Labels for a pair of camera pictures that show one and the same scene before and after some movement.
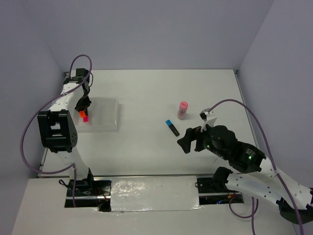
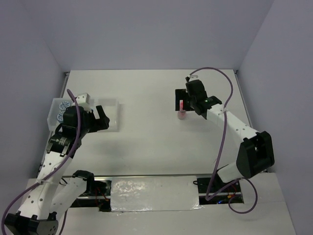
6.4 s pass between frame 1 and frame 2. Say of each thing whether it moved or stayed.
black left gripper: moved
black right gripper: moved
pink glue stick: stayed
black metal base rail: stayed
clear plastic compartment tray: stayed
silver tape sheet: stayed
